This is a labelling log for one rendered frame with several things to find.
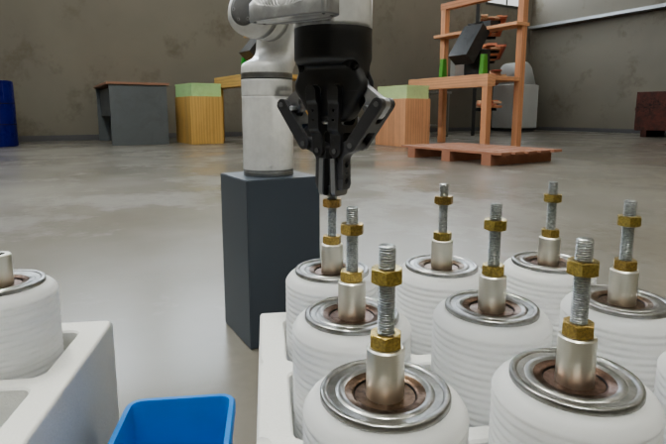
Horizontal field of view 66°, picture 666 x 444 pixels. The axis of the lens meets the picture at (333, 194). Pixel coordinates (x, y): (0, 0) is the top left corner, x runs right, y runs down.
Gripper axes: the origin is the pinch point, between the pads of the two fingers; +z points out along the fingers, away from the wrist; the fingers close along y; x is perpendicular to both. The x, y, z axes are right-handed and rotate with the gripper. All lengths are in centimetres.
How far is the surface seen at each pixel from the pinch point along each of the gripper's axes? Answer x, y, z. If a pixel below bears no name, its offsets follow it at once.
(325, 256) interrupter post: 1.2, 0.0, 8.1
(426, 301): -3.2, -9.1, 12.2
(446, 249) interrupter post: -7.1, -9.4, 7.7
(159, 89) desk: -382, 546, -33
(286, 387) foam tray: 10.7, -2.7, 17.0
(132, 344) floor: -9, 50, 35
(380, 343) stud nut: 18.4, -16.2, 6.3
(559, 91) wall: -1237, 242, -49
